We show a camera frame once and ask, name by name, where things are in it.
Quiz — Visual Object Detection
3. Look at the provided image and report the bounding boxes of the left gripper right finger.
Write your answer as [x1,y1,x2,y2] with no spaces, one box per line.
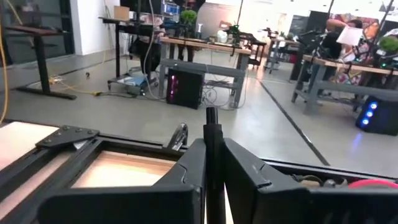
[223,138,398,224]

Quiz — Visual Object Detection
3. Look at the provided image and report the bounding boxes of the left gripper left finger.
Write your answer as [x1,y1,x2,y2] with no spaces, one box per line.
[37,138,208,224]

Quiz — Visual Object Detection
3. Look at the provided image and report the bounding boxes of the black table clamp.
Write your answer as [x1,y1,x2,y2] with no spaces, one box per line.
[167,122,190,151]

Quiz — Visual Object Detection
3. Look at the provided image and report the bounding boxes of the red desk lamp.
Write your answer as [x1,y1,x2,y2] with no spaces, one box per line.
[347,178,398,190]

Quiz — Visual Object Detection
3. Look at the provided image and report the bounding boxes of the wooden workbench grey legs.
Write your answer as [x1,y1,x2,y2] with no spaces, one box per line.
[290,53,398,114]
[158,35,252,109]

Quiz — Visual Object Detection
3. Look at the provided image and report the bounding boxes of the black computer tower pink light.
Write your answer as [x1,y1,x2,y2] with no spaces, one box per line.
[165,68,205,110]

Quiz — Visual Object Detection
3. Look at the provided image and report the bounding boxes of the black computer tower blue lights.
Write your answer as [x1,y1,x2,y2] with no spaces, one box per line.
[355,95,398,137]

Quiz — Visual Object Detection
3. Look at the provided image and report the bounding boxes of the person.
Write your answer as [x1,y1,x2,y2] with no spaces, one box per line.
[133,14,165,77]
[322,17,364,63]

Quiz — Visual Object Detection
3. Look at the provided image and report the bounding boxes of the black rolling desk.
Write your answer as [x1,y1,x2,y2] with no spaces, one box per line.
[98,15,165,91]

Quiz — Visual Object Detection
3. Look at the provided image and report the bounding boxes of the black standing desk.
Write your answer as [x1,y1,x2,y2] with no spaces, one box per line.
[4,24,78,101]

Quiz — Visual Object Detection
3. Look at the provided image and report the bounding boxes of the cardboard box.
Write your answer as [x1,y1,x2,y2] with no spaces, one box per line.
[113,5,131,21]

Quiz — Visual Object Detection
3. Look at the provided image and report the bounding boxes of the green potted plant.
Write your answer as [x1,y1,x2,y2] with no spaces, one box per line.
[179,9,198,26]
[378,35,398,53]

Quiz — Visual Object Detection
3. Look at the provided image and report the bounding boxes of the black lamp power cable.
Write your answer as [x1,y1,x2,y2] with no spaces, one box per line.
[292,173,348,189]

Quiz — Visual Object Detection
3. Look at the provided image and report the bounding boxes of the black aluminium table frame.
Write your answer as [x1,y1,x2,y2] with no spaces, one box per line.
[0,124,398,224]

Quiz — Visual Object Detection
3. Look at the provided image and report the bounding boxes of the yellow extension cord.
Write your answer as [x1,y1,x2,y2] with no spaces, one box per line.
[49,76,105,96]

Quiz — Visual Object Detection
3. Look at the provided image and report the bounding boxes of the yellow cable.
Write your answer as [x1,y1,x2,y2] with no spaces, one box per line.
[0,0,9,124]

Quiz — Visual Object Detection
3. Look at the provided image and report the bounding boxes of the colourful wall artwork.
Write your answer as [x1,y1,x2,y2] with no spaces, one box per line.
[362,14,388,41]

